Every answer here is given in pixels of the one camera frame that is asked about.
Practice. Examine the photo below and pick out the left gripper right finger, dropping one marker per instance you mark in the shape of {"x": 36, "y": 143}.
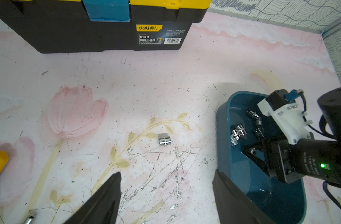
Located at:
{"x": 233, "y": 206}

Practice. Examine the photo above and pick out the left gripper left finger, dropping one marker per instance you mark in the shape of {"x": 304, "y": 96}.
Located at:
{"x": 102, "y": 207}

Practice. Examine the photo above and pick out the chrome socket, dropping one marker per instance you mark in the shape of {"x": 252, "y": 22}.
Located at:
{"x": 164, "y": 139}
{"x": 253, "y": 114}
{"x": 258, "y": 130}
{"x": 238, "y": 133}

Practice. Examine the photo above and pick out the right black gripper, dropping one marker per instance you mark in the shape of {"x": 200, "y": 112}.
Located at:
{"x": 288, "y": 163}

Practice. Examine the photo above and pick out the chrome socket in tray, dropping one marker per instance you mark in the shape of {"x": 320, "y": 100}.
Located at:
{"x": 253, "y": 114}
{"x": 258, "y": 130}
{"x": 238, "y": 133}

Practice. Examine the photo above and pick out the yellow black plastic toolbox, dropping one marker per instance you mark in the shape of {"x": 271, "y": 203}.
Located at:
{"x": 92, "y": 26}

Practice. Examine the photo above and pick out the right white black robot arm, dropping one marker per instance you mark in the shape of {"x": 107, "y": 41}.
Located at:
{"x": 330, "y": 121}

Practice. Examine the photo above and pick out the teal plastic storage tray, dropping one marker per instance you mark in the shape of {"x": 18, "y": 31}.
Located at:
{"x": 282, "y": 203}

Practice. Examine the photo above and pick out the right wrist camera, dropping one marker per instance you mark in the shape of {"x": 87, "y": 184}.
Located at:
{"x": 281, "y": 106}

